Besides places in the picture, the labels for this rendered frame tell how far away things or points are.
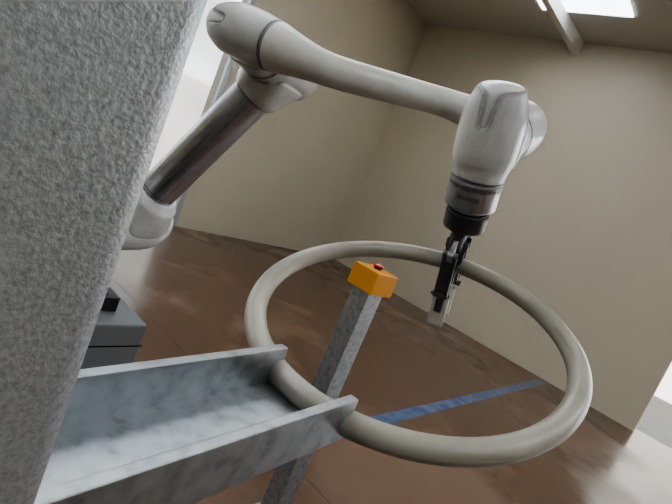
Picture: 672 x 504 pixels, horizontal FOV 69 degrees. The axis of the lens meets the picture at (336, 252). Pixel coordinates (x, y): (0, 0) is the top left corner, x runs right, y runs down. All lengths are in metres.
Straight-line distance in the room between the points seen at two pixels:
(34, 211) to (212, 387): 0.39
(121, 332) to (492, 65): 6.91
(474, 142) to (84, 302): 0.69
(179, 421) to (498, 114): 0.61
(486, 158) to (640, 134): 5.98
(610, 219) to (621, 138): 0.96
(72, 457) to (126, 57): 0.32
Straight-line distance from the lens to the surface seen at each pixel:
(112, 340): 1.33
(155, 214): 1.37
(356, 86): 0.97
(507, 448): 0.58
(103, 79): 0.17
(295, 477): 2.00
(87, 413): 0.47
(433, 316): 0.96
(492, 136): 0.81
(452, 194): 0.85
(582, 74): 7.20
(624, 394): 6.45
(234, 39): 1.08
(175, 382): 0.50
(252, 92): 1.21
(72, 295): 0.20
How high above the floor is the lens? 1.34
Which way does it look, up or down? 9 degrees down
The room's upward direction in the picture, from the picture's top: 23 degrees clockwise
